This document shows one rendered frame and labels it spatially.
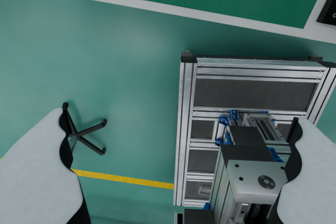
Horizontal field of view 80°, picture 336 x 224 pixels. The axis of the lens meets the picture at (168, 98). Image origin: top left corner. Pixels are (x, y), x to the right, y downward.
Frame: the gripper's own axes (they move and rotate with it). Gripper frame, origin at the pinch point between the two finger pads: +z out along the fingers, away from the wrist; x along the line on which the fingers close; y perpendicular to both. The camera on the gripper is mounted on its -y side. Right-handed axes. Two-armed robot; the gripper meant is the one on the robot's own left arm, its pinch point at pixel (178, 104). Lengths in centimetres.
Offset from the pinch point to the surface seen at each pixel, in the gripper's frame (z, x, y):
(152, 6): 40.5, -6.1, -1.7
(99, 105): 115, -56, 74
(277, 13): 40.2, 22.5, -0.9
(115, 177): 115, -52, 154
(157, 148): 115, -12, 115
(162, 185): 115, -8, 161
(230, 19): 40.4, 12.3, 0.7
